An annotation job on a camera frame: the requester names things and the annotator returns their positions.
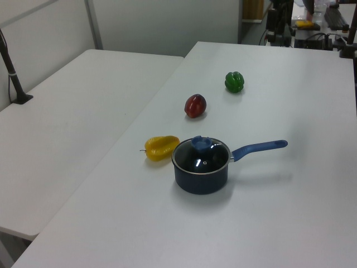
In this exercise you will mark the dark blue saucepan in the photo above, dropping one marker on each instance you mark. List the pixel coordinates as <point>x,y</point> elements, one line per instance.
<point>199,182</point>

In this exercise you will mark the black electronics box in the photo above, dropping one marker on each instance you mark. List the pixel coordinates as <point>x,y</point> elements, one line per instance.
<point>312,42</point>

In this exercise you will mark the wooden panel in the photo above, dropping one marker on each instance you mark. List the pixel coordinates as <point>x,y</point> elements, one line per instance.
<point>252,9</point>

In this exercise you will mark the black camera pole with base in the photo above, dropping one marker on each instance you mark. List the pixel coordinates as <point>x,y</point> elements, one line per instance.
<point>14,81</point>

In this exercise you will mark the black tripod equipment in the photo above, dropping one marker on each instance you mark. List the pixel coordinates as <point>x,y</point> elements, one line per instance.
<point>276,22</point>

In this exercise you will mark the yellow plastic starfruit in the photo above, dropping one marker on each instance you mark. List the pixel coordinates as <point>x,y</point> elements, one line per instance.
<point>160,148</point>

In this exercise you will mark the glass lid with blue knob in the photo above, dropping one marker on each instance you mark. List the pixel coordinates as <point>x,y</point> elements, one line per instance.
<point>201,145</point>

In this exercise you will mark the red plastic apple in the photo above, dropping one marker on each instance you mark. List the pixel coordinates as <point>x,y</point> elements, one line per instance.
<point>195,106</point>

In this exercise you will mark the brown pole with black clamp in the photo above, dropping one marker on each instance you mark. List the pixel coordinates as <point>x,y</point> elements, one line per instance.
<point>350,42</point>

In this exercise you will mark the yellow box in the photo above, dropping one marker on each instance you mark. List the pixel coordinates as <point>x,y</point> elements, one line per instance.
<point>304,24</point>

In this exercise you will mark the black keyboard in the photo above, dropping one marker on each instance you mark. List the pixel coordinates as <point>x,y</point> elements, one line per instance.
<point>334,18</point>

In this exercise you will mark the green plastic bell pepper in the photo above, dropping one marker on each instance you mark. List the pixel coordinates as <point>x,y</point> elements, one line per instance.
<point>234,82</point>

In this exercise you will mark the white side table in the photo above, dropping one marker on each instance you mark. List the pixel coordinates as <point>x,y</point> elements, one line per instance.
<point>55,134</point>

